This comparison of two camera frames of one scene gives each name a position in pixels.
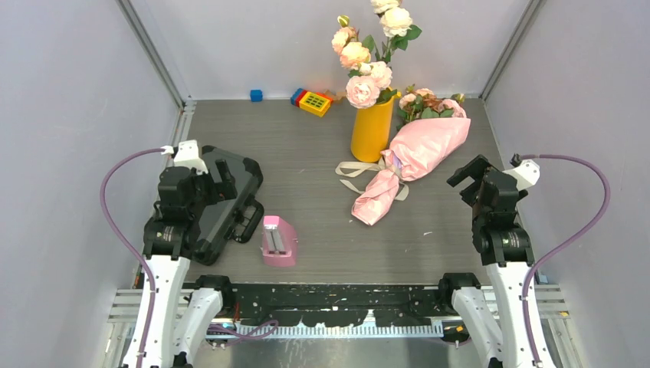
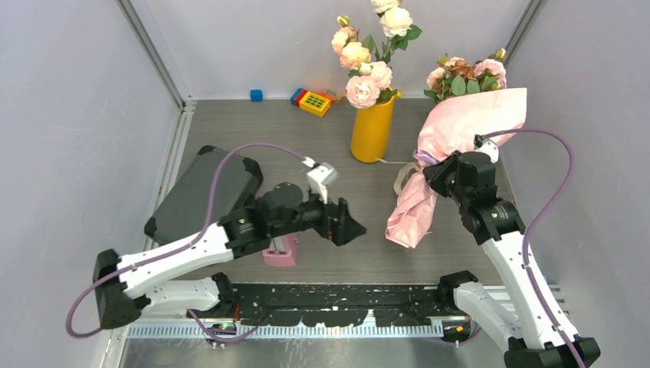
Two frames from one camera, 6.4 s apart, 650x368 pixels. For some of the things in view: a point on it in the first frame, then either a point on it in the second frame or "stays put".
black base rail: [338, 304] stays put
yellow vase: [371, 128] stays put
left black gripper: [225, 187] -> [343, 228]
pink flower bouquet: [429, 132] -> [467, 101]
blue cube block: [256, 95] stays put
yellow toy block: [313, 102] stays put
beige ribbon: [379, 167] -> [398, 179]
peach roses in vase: [371, 76] stays put
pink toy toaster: [279, 242] stays put
